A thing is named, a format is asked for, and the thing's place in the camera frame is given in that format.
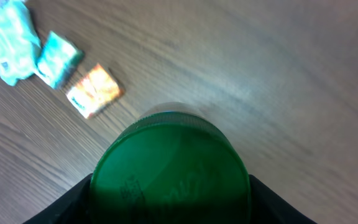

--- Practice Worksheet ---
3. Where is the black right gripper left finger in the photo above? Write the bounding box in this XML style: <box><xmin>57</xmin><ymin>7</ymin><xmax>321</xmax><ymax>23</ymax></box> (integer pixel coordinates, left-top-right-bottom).
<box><xmin>24</xmin><ymin>174</ymin><xmax>92</xmax><ymax>224</ymax></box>

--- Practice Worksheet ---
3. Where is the teal snack packet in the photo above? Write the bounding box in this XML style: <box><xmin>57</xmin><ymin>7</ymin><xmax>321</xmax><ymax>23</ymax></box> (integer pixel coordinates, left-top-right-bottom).
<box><xmin>0</xmin><ymin>1</ymin><xmax>41</xmax><ymax>86</ymax></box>

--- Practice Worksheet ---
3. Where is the small green white sachet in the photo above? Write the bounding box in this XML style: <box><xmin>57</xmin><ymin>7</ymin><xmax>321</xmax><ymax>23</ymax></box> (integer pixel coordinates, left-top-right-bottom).
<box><xmin>36</xmin><ymin>31</ymin><xmax>84</xmax><ymax>89</ymax></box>

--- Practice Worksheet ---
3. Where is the small orange sachet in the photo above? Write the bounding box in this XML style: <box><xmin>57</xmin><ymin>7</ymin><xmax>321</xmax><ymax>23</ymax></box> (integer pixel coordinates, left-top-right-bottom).
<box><xmin>66</xmin><ymin>63</ymin><xmax>124</xmax><ymax>119</ymax></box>

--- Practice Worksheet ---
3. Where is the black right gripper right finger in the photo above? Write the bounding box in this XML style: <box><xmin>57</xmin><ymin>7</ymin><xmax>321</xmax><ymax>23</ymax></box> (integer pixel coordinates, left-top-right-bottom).
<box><xmin>249</xmin><ymin>175</ymin><xmax>316</xmax><ymax>224</ymax></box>

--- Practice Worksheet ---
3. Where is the green lid seasoning jar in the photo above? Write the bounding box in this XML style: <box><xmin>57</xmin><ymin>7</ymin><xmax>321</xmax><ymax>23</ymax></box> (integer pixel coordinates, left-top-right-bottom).
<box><xmin>89</xmin><ymin>103</ymin><xmax>251</xmax><ymax>223</ymax></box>

